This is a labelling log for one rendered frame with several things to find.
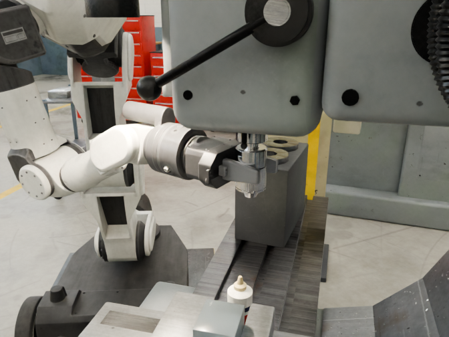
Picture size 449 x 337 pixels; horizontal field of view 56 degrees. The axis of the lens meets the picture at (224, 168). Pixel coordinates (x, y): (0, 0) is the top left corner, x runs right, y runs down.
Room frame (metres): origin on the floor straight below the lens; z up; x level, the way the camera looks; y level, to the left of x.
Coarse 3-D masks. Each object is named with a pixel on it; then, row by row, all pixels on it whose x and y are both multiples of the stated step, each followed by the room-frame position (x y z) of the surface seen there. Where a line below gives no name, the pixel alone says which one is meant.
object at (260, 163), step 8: (240, 160) 0.58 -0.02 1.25; (248, 160) 0.57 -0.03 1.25; (256, 160) 0.57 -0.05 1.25; (264, 160) 0.58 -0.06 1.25; (264, 168) 0.58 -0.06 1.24; (264, 176) 0.58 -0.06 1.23; (240, 184) 0.58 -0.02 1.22; (248, 184) 0.57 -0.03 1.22; (264, 184) 0.58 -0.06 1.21; (248, 192) 0.57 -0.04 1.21; (256, 192) 0.57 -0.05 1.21
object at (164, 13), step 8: (160, 0) 0.61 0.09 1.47; (168, 8) 0.60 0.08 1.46; (168, 16) 0.60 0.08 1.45; (168, 24) 0.61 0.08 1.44; (168, 32) 0.61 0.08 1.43; (168, 40) 0.61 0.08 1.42; (168, 48) 0.61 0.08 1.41; (168, 56) 0.61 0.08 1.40; (168, 64) 0.61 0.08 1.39; (168, 88) 0.61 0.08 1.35; (168, 96) 0.61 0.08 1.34
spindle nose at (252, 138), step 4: (236, 132) 0.59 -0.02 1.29; (236, 136) 0.59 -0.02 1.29; (240, 136) 0.58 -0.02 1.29; (248, 136) 0.57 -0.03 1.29; (252, 136) 0.57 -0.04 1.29; (256, 136) 0.57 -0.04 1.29; (260, 136) 0.57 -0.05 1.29; (264, 136) 0.58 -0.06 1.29; (240, 140) 0.58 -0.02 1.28; (248, 140) 0.57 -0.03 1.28; (252, 140) 0.57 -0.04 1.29; (256, 140) 0.57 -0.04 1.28; (260, 140) 0.57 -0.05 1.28; (264, 140) 0.58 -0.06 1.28
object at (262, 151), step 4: (240, 144) 0.60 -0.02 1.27; (260, 144) 0.60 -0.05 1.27; (236, 148) 0.59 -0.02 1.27; (240, 148) 0.58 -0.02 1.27; (248, 148) 0.58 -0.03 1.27; (256, 148) 0.58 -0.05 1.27; (260, 148) 0.58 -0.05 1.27; (264, 148) 0.58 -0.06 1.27; (236, 152) 0.59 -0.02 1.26; (240, 152) 0.58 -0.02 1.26; (244, 152) 0.57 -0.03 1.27; (248, 152) 0.57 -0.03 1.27; (252, 152) 0.57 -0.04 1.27; (256, 152) 0.57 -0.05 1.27; (260, 152) 0.57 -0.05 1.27; (264, 152) 0.58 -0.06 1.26; (244, 156) 0.57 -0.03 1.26; (248, 156) 0.57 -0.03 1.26; (252, 156) 0.57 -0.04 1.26; (256, 156) 0.57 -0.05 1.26; (260, 156) 0.57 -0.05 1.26
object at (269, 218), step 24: (264, 144) 0.98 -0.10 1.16; (288, 144) 0.97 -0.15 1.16; (288, 168) 0.84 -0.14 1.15; (240, 192) 0.86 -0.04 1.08; (264, 192) 0.84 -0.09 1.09; (288, 192) 0.83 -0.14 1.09; (240, 216) 0.86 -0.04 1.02; (264, 216) 0.84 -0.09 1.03; (288, 216) 0.84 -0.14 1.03; (264, 240) 0.84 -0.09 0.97
